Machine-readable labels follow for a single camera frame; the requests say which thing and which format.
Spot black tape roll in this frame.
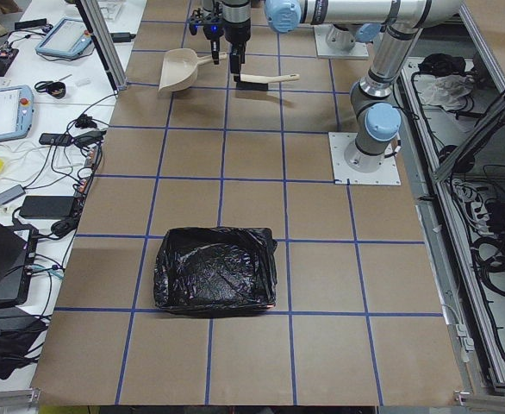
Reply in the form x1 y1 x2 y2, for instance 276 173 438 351
46 82 66 99

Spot blue teach pendant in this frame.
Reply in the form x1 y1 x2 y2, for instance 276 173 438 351
0 85 34 141
34 17 92 60

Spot white plastic dustpan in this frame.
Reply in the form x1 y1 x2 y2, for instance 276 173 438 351
158 48 228 93

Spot aluminium frame post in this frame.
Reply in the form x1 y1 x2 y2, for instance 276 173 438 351
75 0 128 92

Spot black cable coils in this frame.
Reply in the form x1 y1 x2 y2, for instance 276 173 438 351
470 235 505 298

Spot black power brick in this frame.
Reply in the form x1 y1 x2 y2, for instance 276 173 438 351
19 196 75 219

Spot crumpled white cloth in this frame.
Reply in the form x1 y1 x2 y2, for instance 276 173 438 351
419 75 475 111

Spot black lined trash bin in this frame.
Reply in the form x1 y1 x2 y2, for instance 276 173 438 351
153 227 277 317

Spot black cloth bundle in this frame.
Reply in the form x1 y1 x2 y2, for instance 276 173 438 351
418 53 466 77

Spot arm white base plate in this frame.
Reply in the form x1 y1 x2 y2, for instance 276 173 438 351
314 24 369 60
328 132 401 186

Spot grey usb hub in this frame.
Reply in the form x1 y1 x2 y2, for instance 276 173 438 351
0 185 26 207

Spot black remote device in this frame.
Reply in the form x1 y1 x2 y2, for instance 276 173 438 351
39 133 72 147

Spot near blue teach pendant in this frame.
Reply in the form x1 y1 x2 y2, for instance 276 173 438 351
0 85 34 141

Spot black laptop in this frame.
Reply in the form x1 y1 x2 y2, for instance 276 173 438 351
0 223 38 308

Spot black scissors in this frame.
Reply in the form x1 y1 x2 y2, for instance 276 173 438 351
34 74 71 92

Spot far blue teach pendant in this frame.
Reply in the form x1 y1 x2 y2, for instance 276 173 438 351
34 17 92 60

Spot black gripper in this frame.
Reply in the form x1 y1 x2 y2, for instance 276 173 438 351
210 19 251 83
189 8 223 39

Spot white hand brush black bristles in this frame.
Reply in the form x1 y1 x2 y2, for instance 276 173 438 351
236 73 300 91

